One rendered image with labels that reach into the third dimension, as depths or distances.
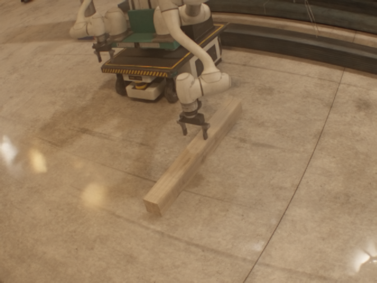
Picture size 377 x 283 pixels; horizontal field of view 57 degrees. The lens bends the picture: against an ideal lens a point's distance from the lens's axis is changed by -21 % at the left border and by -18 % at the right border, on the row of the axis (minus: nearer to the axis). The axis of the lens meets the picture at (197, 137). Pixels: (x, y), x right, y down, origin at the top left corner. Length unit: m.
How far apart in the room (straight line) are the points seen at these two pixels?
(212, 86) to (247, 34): 1.54
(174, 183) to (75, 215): 0.65
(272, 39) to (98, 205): 2.09
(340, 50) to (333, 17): 0.99
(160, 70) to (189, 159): 0.77
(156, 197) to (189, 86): 0.60
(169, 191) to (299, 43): 1.86
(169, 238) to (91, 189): 0.67
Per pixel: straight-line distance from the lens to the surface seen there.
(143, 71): 2.93
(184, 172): 2.28
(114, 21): 3.08
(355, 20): 4.26
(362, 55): 3.34
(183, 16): 2.77
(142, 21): 3.10
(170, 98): 2.99
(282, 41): 3.54
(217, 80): 2.20
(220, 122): 2.59
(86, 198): 2.47
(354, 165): 2.38
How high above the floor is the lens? 1.56
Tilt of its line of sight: 36 degrees down
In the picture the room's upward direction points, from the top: 11 degrees counter-clockwise
